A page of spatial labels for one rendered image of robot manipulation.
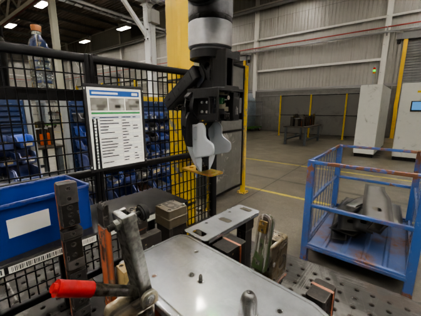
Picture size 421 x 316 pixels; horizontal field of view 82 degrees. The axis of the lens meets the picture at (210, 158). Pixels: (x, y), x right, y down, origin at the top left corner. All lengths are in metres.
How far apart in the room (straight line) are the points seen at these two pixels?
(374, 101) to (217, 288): 7.71
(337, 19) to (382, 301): 14.51
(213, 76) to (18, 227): 0.57
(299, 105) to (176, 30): 11.59
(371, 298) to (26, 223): 1.12
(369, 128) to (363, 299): 7.15
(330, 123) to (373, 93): 4.51
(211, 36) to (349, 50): 14.33
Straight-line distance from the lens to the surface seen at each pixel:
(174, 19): 1.27
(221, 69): 0.41
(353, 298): 1.14
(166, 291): 0.58
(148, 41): 5.17
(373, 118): 8.07
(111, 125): 0.97
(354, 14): 15.10
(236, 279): 0.60
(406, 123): 8.09
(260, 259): 0.65
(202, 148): 0.43
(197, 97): 0.42
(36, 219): 0.75
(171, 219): 0.79
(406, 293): 2.45
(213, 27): 0.43
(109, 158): 0.98
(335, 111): 12.26
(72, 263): 0.75
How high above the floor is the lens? 1.37
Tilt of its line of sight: 12 degrees down
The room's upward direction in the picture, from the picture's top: straight up
